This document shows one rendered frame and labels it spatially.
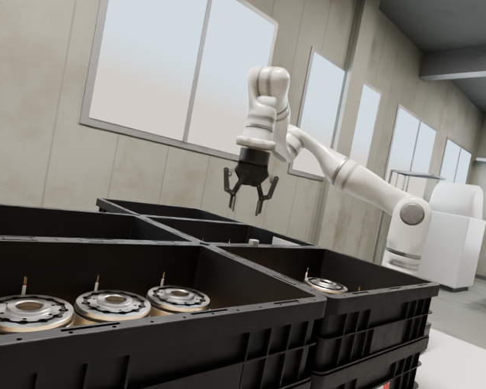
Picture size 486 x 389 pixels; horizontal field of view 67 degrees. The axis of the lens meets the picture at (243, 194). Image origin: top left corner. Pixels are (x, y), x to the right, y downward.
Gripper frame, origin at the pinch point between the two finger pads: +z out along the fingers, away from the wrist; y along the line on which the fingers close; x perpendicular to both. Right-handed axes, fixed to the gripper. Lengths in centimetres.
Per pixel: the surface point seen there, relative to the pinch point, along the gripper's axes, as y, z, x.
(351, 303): -18.8, 8.3, 37.1
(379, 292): -24.5, 7.3, 31.4
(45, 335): 10, 7, 65
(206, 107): 53, -60, -202
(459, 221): -304, -6, -481
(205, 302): 2.2, 14.0, 32.0
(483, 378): -64, 30, -1
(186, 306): 4.6, 14.0, 35.7
